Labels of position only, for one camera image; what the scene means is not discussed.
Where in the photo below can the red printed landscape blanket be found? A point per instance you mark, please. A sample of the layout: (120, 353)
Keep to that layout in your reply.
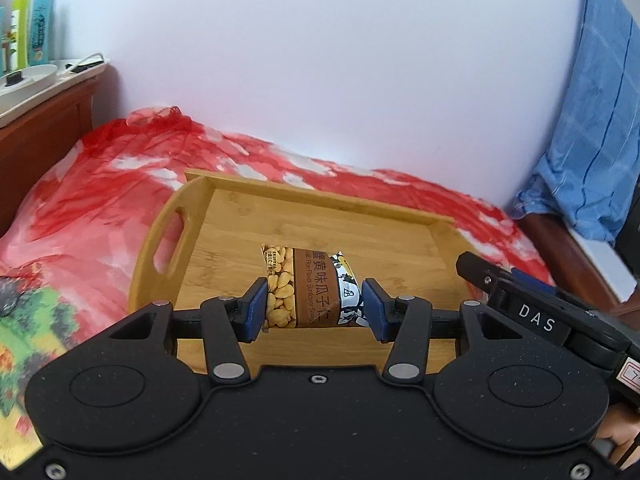
(100, 185)

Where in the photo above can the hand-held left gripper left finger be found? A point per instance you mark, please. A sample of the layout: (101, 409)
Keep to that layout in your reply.
(257, 304)

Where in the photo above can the teal spray bottle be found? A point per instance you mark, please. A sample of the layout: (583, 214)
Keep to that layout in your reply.
(42, 25)

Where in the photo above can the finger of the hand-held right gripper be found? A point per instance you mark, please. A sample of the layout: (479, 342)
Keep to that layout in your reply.
(480, 270)
(535, 284)

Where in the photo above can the blue checked cloth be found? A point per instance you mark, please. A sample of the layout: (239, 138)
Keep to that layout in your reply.
(590, 135)

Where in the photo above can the yellow-green spray bottle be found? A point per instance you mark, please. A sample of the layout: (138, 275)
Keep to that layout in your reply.
(20, 30)

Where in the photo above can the wooden headboard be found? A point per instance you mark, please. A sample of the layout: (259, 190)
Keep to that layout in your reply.
(45, 125)

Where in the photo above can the small black object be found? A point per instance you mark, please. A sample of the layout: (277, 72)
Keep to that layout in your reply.
(14, 78)

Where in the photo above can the person's right hand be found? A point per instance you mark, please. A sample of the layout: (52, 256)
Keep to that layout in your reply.
(612, 430)

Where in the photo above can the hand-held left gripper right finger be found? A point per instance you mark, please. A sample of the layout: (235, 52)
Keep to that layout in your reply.
(372, 310)

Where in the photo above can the white shelf board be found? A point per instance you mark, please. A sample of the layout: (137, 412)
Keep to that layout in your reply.
(75, 77)

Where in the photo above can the white plastic tray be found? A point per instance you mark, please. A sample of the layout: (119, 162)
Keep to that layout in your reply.
(35, 80)

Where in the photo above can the brown sunflower seed packet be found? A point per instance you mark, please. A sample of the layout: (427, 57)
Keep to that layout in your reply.
(310, 285)

